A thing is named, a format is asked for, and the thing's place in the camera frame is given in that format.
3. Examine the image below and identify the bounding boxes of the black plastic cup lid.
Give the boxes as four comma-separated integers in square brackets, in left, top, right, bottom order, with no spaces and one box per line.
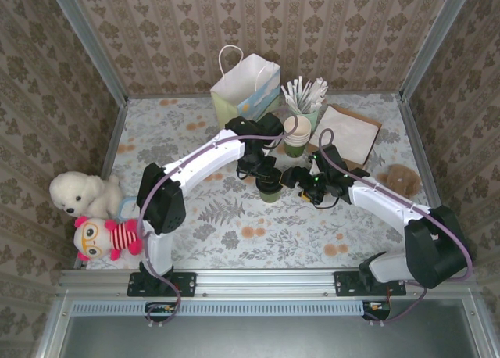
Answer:
[255,176,283,195]

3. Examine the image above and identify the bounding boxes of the landscape print paper gift bag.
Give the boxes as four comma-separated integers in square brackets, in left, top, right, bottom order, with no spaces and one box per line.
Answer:
[210,45,282,131]

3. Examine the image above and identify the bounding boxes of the brown pulp cup carrier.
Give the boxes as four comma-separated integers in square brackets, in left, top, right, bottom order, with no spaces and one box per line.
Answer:
[380,163,423,197]

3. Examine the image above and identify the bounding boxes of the stack of green paper cups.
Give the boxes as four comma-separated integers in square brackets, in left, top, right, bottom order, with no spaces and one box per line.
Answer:
[282,114,313,159]

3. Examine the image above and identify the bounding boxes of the floral patterned tablecloth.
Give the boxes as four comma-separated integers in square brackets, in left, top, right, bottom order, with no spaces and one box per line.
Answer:
[85,95,456,271]

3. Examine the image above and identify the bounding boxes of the white paper napkin stack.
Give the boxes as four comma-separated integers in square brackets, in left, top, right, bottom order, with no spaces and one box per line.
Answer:
[310,104,380,166]

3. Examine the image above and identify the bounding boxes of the mint green straw holder cup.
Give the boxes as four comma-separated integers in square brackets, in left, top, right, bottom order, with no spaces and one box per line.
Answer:
[287,98,322,128]

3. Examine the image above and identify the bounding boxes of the light blue plush accessory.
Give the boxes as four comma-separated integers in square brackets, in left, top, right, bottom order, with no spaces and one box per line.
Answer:
[116,196,141,221]

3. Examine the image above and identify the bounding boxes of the grey metal panel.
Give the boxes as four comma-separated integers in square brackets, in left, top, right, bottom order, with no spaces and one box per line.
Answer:
[37,295,500,358]

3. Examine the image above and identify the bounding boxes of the pink striped plush doll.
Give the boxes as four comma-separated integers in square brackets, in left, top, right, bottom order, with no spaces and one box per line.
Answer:
[73,216,145,262]

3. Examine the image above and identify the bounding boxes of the white plush bear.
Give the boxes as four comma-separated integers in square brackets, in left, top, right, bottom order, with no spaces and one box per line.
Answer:
[48,170,125,220]

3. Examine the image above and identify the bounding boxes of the aluminium table edge rail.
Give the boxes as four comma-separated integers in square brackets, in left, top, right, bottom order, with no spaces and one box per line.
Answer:
[397,95,463,268]
[127,92,403,100]
[73,98,130,271]

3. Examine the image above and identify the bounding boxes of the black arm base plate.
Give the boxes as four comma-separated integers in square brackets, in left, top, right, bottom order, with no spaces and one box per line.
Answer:
[127,271,196,298]
[334,271,407,298]

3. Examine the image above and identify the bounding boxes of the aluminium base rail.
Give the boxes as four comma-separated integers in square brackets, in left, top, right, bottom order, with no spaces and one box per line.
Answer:
[58,269,482,299]

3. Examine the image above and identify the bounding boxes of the slotted grey cable duct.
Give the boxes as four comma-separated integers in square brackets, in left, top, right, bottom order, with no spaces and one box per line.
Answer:
[72,299,366,317]

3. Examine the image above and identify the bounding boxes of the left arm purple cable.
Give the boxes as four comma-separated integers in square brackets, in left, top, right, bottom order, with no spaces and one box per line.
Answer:
[137,115,300,330]

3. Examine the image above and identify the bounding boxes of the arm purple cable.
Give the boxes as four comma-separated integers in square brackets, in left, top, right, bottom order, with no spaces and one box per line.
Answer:
[137,115,300,330]
[318,128,474,327]

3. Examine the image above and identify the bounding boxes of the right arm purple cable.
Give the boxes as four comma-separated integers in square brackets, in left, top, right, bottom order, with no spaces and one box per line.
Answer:
[318,128,474,327]

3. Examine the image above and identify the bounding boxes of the aluminium frame post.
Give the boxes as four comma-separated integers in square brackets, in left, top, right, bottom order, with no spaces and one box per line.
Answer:
[398,0,477,101]
[45,0,129,106]

